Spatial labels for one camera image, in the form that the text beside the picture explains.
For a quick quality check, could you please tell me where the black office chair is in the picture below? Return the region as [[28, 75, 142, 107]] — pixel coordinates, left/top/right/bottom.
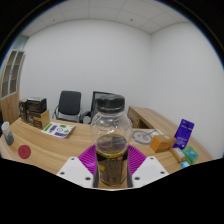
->
[[51, 90, 83, 124], [81, 90, 115, 125]]

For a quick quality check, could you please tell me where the brown cardboard box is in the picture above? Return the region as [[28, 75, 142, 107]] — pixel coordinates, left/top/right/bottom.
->
[[26, 109, 51, 130]]

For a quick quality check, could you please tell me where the wooden side desk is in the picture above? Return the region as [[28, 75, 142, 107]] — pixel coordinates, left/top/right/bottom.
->
[[127, 105, 179, 135]]

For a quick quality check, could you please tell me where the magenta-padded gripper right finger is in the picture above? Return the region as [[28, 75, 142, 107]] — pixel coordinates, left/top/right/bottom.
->
[[127, 144, 170, 190]]

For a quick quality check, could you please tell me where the purple upright box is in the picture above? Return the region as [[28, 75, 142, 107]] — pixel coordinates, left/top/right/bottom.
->
[[172, 118, 196, 151]]

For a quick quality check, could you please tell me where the green small box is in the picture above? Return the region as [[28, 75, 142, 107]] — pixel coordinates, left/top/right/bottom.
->
[[181, 145, 200, 165]]

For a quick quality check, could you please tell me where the black cardboard box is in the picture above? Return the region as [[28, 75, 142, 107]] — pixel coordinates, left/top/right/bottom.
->
[[26, 96, 48, 114]]

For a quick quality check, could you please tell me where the dark narrow box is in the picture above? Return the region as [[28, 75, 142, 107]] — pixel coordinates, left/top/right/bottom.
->
[[18, 98, 29, 123]]

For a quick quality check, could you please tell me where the orange box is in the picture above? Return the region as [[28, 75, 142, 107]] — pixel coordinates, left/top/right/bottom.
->
[[149, 134, 177, 154]]

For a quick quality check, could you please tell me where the tan small box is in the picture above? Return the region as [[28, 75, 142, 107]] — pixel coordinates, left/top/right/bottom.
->
[[169, 146, 187, 164]]

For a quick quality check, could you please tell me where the wooden shelf unit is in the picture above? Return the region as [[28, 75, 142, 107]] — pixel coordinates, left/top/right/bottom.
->
[[0, 49, 27, 125]]

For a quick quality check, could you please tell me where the clear bottle with black cap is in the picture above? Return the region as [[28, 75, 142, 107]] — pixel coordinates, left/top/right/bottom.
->
[[90, 94, 134, 188]]

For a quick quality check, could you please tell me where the white green purple leaflet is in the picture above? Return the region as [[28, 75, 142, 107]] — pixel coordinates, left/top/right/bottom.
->
[[41, 122, 76, 139]]

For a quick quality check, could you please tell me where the white and grey cup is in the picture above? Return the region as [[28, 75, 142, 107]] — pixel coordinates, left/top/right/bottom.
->
[[0, 121, 15, 147]]

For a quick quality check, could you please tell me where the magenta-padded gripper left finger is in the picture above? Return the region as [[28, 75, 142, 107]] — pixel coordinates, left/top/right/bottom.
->
[[56, 144, 98, 190]]

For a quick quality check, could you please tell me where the flat round red coaster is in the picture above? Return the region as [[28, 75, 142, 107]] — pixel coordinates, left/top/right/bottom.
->
[[17, 144, 32, 160]]

